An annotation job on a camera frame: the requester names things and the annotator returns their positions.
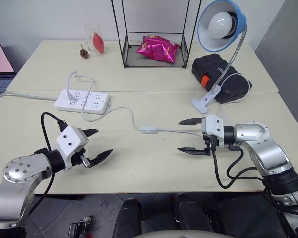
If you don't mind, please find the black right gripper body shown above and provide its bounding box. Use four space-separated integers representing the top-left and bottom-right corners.
202 133 221 156

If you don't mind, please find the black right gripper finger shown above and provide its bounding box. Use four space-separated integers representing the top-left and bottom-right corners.
177 146 207 156
178 117 203 126

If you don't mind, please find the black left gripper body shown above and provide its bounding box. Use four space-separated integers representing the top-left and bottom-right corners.
70 147 93 169

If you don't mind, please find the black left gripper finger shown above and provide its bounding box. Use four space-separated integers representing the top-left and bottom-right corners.
83 128 100 138
89 148 114 168

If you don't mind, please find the blue gooseneck clamp desk lamp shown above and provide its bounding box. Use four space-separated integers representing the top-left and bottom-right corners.
190 0 249 115

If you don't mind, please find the white power strip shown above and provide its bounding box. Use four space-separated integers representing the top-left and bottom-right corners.
53 89 111 115

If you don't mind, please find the black case with orange latch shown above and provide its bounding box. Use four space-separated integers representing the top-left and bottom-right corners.
191 53 253 105

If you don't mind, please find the dark rounded shape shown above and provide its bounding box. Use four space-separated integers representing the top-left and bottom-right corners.
173 193 212 234
115 198 143 238

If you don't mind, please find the pink foil snack bag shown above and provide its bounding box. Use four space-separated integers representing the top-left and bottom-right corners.
136 35 180 65

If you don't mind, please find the cream curved robot body edge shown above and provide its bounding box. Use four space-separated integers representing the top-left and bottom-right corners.
132 229 229 238

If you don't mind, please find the red pear-shaped object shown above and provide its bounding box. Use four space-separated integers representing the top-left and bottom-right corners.
92 32 106 55

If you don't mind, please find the clear glass cup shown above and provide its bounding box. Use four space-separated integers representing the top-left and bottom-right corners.
84 22 107 57

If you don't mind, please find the white light bulb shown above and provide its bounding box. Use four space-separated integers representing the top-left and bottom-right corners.
208 11 235 39

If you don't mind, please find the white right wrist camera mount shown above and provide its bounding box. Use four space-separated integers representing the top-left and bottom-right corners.
200 114 225 149

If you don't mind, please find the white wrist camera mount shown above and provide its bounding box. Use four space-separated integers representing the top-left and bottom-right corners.
55 125 89 172
200 114 225 149

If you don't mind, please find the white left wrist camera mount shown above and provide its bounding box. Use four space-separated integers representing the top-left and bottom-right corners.
55 125 89 172

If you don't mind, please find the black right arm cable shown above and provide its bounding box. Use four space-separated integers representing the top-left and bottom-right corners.
211 145 266 190

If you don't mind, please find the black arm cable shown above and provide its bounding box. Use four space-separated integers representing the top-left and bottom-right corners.
211 145 266 190
29 112 68 219

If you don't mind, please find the white inline cord switch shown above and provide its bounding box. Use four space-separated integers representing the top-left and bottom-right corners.
139 126 160 135

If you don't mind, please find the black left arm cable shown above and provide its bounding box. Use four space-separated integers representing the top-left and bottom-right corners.
29 112 68 219

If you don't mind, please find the black metal caster bracket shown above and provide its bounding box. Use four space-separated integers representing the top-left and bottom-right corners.
68 215 93 238

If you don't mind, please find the grey power strip cable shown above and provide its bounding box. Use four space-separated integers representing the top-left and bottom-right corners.
0 91 58 102

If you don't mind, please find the black wire rack frame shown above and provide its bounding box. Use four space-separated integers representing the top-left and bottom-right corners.
111 0 198 69

